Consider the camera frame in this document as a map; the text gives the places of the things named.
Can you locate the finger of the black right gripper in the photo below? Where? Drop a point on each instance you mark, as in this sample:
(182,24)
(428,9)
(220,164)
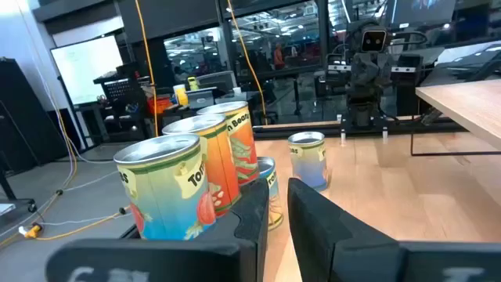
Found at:
(381,76)
(361,76)

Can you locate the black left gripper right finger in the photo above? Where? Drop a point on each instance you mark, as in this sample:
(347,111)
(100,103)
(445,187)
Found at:
(325,235)

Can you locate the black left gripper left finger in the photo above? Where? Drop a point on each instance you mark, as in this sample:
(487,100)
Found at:
(250,219)

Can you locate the Carrots label can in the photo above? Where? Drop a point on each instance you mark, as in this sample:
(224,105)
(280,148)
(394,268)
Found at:
(275,203)

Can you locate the Corn label orange can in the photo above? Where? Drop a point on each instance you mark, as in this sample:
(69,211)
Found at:
(221,164)

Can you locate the yellow blue tin can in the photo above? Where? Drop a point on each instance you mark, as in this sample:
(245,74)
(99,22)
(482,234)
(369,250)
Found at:
(309,164)

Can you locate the Green Beans label can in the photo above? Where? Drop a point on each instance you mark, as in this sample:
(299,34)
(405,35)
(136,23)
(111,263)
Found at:
(244,145)

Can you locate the Tomatoes label can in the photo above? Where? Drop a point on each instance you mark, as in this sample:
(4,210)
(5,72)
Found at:
(168,188)

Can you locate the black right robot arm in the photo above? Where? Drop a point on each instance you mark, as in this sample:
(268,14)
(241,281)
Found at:
(362,113)

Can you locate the wooden shelf black legs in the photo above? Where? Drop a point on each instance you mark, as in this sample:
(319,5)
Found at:
(469,105)

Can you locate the person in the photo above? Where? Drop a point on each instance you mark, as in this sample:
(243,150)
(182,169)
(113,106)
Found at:
(278,58)

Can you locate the white cup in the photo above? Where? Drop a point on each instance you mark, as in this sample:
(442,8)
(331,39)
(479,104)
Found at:
(237,91)

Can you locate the grey monitor back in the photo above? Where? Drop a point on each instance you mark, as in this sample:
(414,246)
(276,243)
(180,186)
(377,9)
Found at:
(219,80)

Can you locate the yellow container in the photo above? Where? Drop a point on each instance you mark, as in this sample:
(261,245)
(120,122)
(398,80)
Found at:
(181,96)

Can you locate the yellow-green small container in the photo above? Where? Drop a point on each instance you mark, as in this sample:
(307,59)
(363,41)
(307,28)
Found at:
(193,83)

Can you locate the orange bin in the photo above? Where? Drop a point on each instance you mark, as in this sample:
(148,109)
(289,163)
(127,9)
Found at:
(158,105)

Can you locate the black desk perforated panel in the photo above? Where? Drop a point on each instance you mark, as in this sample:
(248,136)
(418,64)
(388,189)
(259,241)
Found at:
(117,88)

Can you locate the black caster base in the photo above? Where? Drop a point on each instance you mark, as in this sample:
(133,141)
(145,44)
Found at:
(30,205)

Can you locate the white board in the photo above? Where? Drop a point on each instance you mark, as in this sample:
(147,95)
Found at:
(82,66)

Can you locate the black cabinet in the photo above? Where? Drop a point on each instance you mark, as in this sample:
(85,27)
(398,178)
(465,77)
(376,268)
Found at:
(27,117)

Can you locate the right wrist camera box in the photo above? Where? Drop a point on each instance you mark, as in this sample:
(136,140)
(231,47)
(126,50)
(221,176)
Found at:
(373,40)

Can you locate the wall monitor screen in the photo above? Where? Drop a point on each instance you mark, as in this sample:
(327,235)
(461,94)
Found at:
(420,13)

